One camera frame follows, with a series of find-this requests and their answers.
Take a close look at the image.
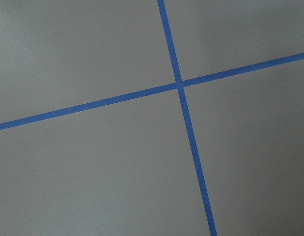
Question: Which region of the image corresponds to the blue tape line crosswise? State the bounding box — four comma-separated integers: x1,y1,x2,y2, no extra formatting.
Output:
0,51,304,132

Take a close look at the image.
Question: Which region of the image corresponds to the blue tape line lengthwise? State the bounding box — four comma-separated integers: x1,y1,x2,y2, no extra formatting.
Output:
157,0,217,236

